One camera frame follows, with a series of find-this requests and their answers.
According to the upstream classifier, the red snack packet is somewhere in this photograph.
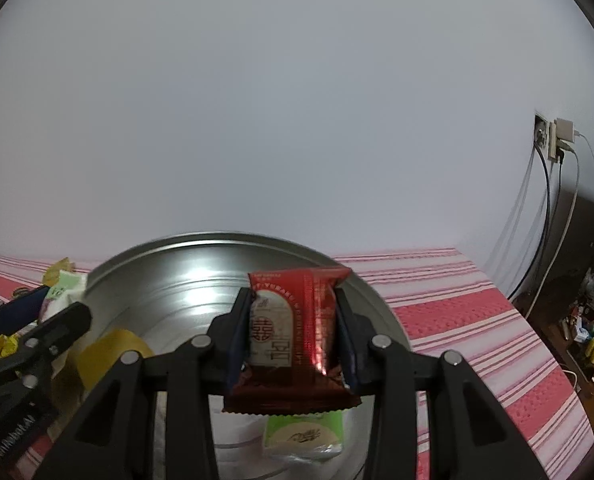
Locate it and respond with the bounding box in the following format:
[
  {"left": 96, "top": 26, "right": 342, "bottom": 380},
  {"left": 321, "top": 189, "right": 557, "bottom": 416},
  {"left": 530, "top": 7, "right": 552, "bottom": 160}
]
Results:
[{"left": 222, "top": 267, "right": 362, "bottom": 416}]

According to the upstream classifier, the white cable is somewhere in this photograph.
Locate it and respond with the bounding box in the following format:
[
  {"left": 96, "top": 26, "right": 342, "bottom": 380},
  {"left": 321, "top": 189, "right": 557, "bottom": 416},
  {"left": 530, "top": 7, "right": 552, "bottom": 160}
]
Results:
[{"left": 524, "top": 150, "right": 580, "bottom": 317}]

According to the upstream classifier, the black cable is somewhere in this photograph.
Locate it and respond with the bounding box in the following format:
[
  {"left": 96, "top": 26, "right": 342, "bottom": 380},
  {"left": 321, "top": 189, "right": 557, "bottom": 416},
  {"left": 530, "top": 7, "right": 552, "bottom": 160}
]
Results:
[{"left": 508, "top": 144, "right": 552, "bottom": 302}]

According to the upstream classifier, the white charger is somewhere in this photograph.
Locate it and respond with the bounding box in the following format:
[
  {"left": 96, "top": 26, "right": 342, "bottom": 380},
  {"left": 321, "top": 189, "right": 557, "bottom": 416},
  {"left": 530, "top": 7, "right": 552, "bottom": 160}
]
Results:
[{"left": 554, "top": 119, "right": 578, "bottom": 144}]

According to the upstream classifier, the green snack packet in bowl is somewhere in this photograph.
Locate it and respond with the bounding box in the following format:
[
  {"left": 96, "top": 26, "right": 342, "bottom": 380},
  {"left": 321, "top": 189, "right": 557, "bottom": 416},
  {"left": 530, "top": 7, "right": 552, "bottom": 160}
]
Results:
[{"left": 262, "top": 410, "right": 345, "bottom": 461}]

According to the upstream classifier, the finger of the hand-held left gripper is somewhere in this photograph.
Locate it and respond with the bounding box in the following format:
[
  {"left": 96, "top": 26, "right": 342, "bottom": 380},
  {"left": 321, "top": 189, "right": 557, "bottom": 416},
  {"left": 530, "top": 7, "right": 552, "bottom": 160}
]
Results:
[
  {"left": 0, "top": 285, "right": 50, "bottom": 335},
  {"left": 0, "top": 302, "right": 92, "bottom": 401}
]

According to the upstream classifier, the round metal tin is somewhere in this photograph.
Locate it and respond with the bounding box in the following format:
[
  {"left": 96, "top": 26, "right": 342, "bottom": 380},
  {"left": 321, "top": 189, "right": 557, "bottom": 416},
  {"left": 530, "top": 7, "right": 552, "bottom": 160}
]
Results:
[{"left": 79, "top": 231, "right": 412, "bottom": 480}]

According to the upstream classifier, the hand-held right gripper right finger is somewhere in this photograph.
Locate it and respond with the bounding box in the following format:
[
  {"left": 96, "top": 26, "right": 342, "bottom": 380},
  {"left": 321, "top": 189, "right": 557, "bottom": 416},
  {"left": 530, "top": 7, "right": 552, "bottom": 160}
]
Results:
[{"left": 334, "top": 287, "right": 550, "bottom": 480}]

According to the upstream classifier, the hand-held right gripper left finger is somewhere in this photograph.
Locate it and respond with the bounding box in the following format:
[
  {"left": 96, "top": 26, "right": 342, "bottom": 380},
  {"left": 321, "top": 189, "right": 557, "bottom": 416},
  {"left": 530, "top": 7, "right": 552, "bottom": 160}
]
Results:
[{"left": 32, "top": 287, "right": 255, "bottom": 480}]

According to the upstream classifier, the green tissue pack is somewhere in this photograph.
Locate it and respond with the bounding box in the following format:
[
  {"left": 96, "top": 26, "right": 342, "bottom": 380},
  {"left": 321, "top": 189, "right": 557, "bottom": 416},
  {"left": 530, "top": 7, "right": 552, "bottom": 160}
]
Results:
[{"left": 47, "top": 270, "right": 88, "bottom": 311}]

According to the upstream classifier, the red striped cloth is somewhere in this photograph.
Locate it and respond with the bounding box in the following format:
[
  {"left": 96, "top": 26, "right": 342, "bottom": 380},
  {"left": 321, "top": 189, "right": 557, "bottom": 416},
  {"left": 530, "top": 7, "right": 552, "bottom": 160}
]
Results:
[{"left": 0, "top": 247, "right": 594, "bottom": 480}]

